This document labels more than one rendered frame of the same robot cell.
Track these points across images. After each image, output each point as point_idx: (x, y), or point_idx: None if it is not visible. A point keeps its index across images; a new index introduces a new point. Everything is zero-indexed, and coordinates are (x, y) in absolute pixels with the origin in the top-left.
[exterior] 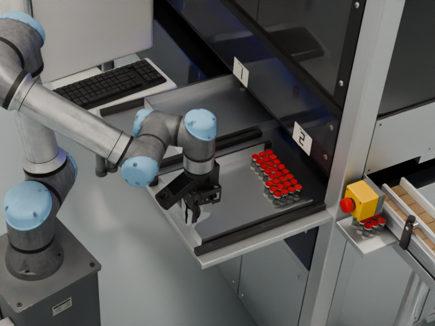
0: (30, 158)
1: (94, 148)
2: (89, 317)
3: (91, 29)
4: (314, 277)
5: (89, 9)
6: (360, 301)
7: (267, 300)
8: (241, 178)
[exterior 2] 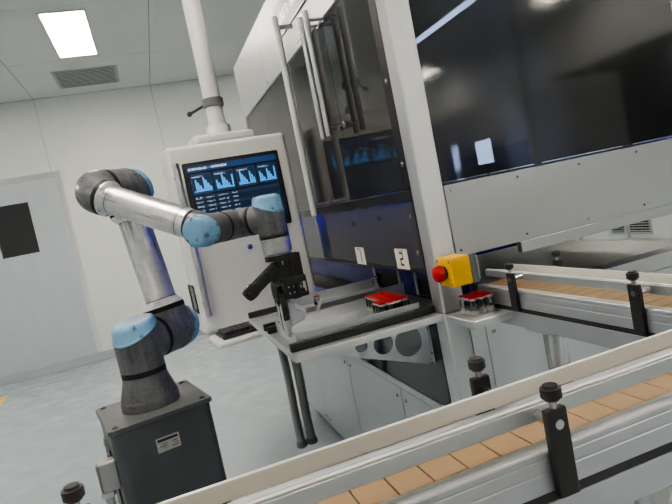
0: (146, 299)
1: (161, 220)
2: (208, 471)
3: None
4: None
5: (252, 263)
6: None
7: None
8: (356, 316)
